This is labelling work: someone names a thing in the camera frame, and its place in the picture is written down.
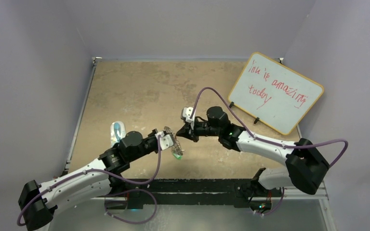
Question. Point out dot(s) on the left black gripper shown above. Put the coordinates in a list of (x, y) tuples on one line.
[(152, 134)]

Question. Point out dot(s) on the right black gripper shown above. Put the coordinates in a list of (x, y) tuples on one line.
[(185, 132)]

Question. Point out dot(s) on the silver disc with keyrings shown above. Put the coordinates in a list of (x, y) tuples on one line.
[(176, 148)]

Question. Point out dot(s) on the key with green tag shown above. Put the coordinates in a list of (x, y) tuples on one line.
[(178, 156)]

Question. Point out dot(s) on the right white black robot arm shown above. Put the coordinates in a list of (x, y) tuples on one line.
[(301, 168)]

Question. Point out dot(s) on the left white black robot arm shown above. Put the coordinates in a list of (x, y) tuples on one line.
[(40, 202)]

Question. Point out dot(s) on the whiteboard with red writing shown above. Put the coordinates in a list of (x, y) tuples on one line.
[(273, 93)]

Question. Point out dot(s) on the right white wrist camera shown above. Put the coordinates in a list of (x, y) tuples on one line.
[(188, 117)]

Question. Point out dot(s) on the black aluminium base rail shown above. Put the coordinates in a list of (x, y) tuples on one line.
[(239, 193)]

